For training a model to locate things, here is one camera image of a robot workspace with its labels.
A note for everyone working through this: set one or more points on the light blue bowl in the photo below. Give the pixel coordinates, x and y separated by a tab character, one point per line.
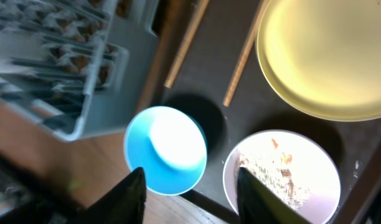
170	146

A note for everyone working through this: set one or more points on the right wooden chopstick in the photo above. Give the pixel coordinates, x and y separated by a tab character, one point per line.
245	51

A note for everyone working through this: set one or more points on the dark brown serving tray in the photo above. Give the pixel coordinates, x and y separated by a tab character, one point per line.
199	90

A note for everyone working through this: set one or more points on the yellow plate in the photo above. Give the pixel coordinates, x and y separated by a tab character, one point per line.
323	57

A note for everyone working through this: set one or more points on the left wooden chopstick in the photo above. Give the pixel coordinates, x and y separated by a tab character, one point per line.
186	42

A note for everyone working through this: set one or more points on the food scraps rice pile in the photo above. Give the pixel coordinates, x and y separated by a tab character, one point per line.
272	166

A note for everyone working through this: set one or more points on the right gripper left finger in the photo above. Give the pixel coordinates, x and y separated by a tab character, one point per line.
123	204

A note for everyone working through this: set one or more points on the grey dishwasher rack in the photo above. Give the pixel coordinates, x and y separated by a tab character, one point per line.
76	68

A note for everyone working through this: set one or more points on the wooden chopstick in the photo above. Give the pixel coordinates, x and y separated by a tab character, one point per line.
186	42
245	51

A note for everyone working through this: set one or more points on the white shallow bowl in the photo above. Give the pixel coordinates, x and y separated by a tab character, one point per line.
312	166

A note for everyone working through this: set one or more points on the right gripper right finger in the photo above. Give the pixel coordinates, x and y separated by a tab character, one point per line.
257	204

